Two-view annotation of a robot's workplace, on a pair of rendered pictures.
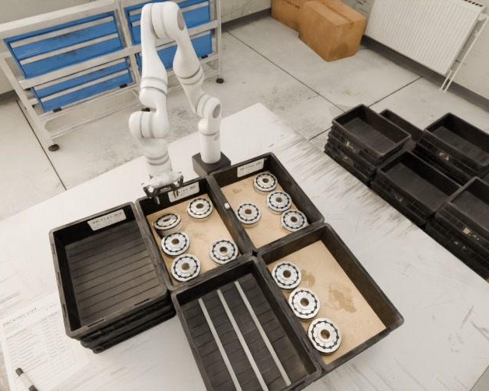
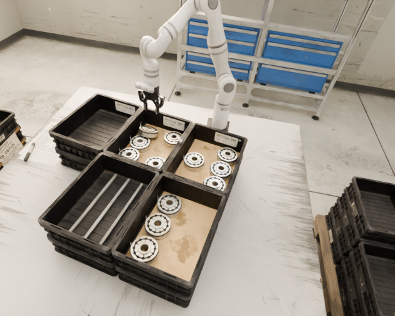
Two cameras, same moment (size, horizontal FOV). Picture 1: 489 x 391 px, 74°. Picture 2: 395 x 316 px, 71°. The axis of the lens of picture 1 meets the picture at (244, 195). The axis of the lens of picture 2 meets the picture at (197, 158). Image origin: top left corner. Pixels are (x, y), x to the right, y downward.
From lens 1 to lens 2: 72 cm
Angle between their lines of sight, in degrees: 30
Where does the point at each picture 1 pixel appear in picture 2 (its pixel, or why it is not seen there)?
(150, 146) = (147, 61)
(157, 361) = not seen: hidden behind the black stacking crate
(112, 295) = (88, 141)
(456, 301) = not seen: outside the picture
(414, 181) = not seen: outside the picture
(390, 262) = (264, 283)
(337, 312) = (171, 251)
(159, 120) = (152, 44)
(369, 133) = (385, 214)
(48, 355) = (47, 148)
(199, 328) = (99, 185)
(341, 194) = (284, 214)
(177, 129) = not seen: hidden behind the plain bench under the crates
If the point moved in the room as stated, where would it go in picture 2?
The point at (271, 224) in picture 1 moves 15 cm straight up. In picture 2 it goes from (200, 177) to (204, 155)
